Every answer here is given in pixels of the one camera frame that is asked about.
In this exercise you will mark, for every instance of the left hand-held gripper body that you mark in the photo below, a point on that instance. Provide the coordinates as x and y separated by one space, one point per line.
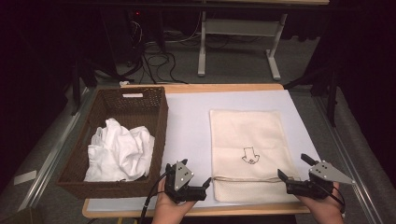
182 177

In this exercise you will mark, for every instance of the white shirt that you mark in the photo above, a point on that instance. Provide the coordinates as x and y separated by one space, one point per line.
120 152

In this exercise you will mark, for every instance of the brown wicker basket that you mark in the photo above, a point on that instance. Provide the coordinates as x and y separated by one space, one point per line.
130 109

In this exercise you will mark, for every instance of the metal floor rail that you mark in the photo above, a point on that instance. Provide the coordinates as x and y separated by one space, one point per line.
53 149
345 149

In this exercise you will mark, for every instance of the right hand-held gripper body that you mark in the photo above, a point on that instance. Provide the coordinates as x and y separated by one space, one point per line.
320 180

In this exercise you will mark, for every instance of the person's left hand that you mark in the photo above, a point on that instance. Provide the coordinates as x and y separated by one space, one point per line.
169 208

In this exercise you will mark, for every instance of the small white plug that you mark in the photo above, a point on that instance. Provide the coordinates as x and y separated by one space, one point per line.
124 83

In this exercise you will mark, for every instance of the white desk frame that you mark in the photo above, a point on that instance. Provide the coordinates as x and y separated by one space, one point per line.
239 28

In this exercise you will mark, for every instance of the person's right hand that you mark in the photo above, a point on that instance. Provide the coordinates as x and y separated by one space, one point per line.
323 208

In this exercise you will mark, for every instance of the black stand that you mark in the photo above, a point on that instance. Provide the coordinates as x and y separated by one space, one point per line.
331 93
84 74

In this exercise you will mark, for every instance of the white table mat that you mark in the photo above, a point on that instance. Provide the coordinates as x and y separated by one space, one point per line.
190 124

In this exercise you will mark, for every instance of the white tape strip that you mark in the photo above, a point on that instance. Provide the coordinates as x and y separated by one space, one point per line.
25 177

